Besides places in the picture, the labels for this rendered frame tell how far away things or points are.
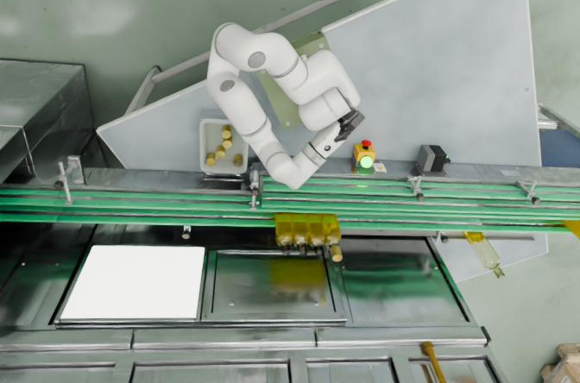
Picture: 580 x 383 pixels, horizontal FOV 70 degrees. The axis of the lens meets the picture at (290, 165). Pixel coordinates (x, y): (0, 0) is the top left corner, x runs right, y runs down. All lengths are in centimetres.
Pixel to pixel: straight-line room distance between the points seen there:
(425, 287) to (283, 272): 54
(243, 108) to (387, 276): 96
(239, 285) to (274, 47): 86
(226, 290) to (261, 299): 13
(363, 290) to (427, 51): 89
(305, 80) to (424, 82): 70
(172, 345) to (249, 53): 88
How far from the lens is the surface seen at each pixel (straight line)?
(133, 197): 161
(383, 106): 162
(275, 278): 152
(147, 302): 146
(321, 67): 103
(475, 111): 178
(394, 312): 156
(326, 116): 111
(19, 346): 148
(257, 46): 91
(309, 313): 143
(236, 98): 96
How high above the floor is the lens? 215
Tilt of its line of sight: 57 degrees down
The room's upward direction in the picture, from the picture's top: 171 degrees clockwise
